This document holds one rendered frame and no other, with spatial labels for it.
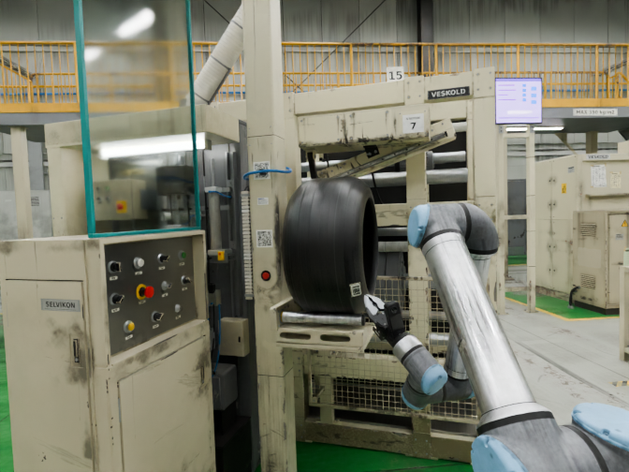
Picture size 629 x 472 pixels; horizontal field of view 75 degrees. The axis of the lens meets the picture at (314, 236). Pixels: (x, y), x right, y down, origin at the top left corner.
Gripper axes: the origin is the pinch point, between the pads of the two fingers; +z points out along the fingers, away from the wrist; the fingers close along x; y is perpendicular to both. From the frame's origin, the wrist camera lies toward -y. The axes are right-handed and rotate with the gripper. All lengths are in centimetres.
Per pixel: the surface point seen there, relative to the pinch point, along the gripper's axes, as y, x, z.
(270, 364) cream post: 47, -35, 19
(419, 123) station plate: -24, 62, 50
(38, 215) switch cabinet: 512, -292, 904
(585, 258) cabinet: 284, 396, 68
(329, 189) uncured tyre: -19.6, 7.4, 37.4
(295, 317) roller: 21.7, -20.7, 19.2
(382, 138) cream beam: -17, 48, 58
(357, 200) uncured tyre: -18.4, 13.5, 27.3
